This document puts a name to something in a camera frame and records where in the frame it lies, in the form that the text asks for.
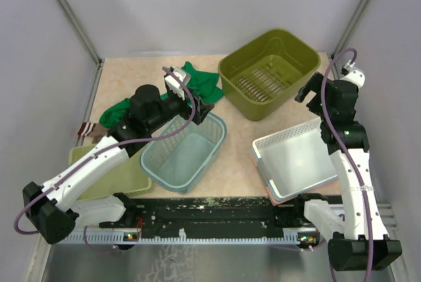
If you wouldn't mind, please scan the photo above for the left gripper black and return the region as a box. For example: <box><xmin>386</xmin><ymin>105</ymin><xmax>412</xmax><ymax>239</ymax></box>
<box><xmin>147</xmin><ymin>87</ymin><xmax>214</xmax><ymax>131</ymax></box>

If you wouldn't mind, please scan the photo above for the large olive green container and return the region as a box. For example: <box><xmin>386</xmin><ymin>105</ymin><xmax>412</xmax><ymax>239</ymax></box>
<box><xmin>218</xmin><ymin>29</ymin><xmax>321</xmax><ymax>121</ymax></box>

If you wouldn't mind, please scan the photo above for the light blue perforated basket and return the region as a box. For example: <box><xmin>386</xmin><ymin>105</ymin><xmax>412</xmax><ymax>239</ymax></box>
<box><xmin>139</xmin><ymin>113</ymin><xmax>228</xmax><ymax>194</ymax></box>

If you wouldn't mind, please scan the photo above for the white perforated tray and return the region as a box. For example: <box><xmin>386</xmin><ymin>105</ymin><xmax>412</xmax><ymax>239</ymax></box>
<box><xmin>252</xmin><ymin>118</ymin><xmax>337</xmax><ymax>179</ymax></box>

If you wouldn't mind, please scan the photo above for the pale yellow-green perforated basket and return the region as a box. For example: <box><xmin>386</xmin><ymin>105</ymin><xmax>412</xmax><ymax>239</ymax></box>
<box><xmin>78</xmin><ymin>149</ymin><xmax>153</xmax><ymax>201</ymax></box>

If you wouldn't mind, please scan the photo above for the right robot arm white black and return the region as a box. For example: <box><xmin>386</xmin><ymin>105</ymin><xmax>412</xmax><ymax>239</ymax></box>
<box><xmin>293</xmin><ymin>71</ymin><xmax>402</xmax><ymax>272</ymax></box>

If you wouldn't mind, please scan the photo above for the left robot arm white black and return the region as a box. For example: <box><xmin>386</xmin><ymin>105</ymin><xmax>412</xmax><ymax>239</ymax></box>
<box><xmin>22</xmin><ymin>85</ymin><xmax>214</xmax><ymax>245</ymax></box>

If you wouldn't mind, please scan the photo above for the green cloth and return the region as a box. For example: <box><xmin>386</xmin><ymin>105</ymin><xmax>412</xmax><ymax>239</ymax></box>
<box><xmin>99</xmin><ymin>61</ymin><xmax>224</xmax><ymax>129</ymax></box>

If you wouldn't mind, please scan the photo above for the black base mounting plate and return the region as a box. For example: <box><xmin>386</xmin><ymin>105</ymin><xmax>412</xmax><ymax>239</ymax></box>
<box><xmin>99</xmin><ymin>197</ymin><xmax>311</xmax><ymax>239</ymax></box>

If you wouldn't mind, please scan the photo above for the maroon white striped sock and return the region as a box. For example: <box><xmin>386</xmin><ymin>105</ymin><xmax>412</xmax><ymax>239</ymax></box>
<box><xmin>77</xmin><ymin>122</ymin><xmax>107</xmax><ymax>143</ymax></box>

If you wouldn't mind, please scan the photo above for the pink perforated tray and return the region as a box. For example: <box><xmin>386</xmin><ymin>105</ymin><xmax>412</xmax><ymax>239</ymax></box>
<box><xmin>252</xmin><ymin>155</ymin><xmax>340</xmax><ymax>206</ymax></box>

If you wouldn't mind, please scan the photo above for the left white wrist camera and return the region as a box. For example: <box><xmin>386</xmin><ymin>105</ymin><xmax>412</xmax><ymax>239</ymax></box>
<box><xmin>164</xmin><ymin>67</ymin><xmax>191</xmax><ymax>100</ymax></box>

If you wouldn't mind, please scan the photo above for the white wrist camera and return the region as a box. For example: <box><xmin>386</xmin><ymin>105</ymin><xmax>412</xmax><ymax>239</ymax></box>
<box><xmin>164</xmin><ymin>67</ymin><xmax>191</xmax><ymax>100</ymax></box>
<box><xmin>340</xmin><ymin>61</ymin><xmax>366</xmax><ymax>89</ymax></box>

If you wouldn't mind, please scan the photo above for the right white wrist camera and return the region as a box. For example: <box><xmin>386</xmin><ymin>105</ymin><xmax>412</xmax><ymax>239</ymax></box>
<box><xmin>340</xmin><ymin>61</ymin><xmax>366</xmax><ymax>89</ymax></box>

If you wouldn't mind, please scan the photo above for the white slotted cable duct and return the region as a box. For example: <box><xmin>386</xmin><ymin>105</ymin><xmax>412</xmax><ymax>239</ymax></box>
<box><xmin>62</xmin><ymin>229</ymin><xmax>322</xmax><ymax>245</ymax></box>

